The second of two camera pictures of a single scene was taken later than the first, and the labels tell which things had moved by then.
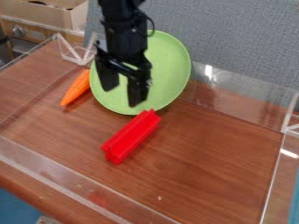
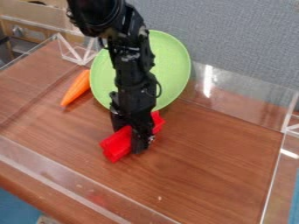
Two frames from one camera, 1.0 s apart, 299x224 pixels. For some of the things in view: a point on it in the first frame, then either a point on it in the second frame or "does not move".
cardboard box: x=43 y=20 does not move
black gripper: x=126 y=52 → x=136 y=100
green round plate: x=170 y=64 does not move
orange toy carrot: x=78 y=87 does not move
